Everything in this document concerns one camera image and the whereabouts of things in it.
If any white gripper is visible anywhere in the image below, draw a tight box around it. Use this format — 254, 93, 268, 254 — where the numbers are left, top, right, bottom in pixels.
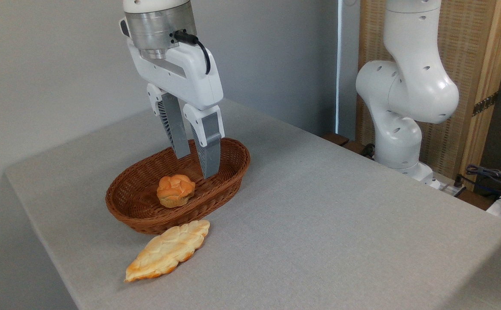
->
126, 39, 226, 180

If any leaf-shaped bread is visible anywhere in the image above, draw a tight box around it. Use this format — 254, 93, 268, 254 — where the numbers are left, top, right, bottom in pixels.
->
124, 220, 211, 283

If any round golden bread roll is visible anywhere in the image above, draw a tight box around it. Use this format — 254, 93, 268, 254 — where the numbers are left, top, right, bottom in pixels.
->
156, 174, 196, 209

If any brown wicker oval basket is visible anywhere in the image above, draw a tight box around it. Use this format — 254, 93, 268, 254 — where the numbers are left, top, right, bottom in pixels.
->
105, 137, 251, 236

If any wooden woven folding screen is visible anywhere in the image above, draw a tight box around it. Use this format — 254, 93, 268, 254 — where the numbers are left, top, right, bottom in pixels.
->
356, 0, 501, 191

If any metal screen hinge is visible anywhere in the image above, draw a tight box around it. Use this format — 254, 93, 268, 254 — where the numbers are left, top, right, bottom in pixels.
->
472, 91, 499, 117

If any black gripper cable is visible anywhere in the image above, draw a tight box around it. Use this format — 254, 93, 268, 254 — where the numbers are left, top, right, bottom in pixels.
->
173, 30, 212, 75

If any bundle of dark cables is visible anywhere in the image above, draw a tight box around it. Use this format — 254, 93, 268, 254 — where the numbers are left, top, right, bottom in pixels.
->
465, 164, 501, 204

